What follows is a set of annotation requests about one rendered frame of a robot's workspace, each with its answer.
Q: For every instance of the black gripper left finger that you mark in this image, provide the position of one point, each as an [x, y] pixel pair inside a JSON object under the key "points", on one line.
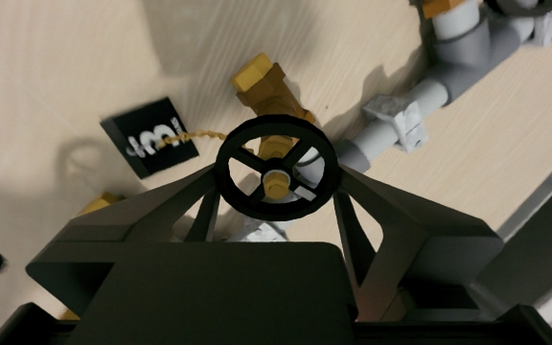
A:
{"points": [[150, 216]]}

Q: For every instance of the black tag with gold chain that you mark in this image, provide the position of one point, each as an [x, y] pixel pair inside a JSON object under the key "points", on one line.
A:
{"points": [[156, 135]]}

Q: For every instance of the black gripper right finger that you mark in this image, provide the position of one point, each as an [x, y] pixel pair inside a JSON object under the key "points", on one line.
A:
{"points": [[424, 243]]}

